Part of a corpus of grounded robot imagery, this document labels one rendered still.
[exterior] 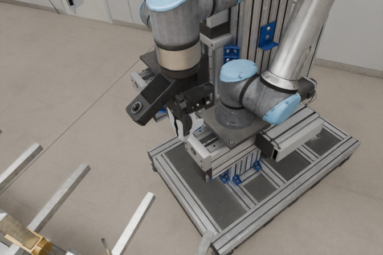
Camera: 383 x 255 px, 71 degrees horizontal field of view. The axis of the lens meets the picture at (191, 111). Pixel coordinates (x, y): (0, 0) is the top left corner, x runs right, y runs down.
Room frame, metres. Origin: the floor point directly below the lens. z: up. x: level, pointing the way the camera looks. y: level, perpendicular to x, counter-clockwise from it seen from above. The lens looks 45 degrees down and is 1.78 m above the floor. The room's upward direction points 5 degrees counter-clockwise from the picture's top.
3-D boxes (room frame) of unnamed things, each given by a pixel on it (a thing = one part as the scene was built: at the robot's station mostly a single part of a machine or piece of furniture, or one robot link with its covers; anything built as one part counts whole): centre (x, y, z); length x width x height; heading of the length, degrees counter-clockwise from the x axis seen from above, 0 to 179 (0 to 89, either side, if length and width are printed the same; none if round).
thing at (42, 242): (0.33, 0.53, 0.95); 0.14 x 0.06 x 0.05; 62
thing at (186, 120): (0.37, 0.02, 1.40); 0.05 x 0.02 x 0.09; 31
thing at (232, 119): (0.70, -0.16, 1.09); 0.15 x 0.15 x 0.10
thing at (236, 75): (0.69, -0.17, 1.21); 0.13 x 0.12 x 0.14; 38
